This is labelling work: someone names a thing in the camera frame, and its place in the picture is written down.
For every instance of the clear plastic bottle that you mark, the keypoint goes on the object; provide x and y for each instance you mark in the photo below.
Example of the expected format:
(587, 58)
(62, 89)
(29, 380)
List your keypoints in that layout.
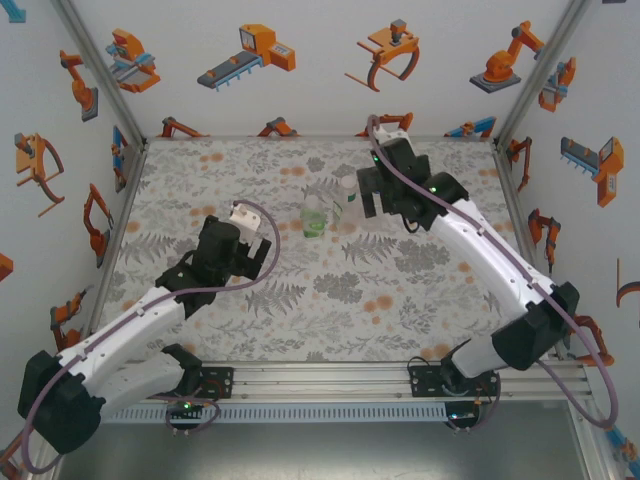
(380, 224)

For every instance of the white bottle cap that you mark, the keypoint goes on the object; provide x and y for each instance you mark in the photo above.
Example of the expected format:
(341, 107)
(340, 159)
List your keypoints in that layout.
(348, 181)

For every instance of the aluminium frame post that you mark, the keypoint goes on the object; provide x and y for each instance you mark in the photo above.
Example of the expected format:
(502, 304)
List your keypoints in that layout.
(592, 450)
(47, 465)
(541, 75)
(104, 80)

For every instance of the tall bottle green white label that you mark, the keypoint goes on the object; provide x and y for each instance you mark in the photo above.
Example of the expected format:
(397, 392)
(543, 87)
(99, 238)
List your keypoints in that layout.
(348, 200)

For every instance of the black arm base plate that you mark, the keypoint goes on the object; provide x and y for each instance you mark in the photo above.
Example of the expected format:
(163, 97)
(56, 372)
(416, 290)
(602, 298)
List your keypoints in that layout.
(225, 382)
(422, 382)

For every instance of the small circuit board green light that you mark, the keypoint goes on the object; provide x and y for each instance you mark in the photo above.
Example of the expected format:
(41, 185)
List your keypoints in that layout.
(457, 415)
(186, 406)

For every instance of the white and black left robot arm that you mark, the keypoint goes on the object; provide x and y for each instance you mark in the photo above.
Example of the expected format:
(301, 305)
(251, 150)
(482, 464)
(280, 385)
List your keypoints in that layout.
(125, 330)

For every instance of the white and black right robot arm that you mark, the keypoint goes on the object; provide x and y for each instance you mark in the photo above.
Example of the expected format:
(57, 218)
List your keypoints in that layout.
(485, 255)

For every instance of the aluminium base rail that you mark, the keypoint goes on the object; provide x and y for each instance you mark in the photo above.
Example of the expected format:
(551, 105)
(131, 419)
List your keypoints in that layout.
(320, 380)

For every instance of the aluminium frame rail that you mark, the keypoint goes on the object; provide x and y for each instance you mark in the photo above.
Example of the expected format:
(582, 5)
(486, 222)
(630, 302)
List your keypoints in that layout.
(120, 220)
(320, 137)
(520, 225)

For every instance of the squat green label bottle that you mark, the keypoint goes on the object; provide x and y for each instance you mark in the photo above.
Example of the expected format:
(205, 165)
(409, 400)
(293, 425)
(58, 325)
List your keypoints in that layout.
(314, 225)

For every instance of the floral patterned table mat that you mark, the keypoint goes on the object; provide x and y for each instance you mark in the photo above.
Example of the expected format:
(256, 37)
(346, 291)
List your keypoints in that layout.
(450, 150)

